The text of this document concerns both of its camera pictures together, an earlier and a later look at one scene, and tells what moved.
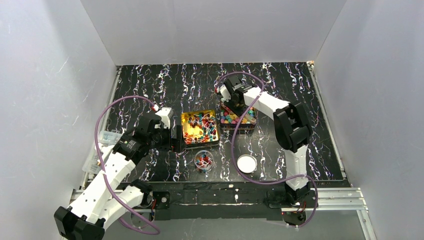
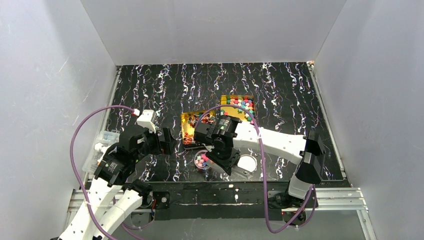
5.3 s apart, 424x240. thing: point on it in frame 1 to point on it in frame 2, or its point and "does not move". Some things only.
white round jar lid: x=246 y=163 does not move
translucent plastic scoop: x=247 y=116 to x=239 y=171
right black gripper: x=234 y=103 to x=202 y=133
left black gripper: x=177 y=143 to x=166 y=141
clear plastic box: x=105 y=138 does not move
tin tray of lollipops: x=199 y=126 does not move
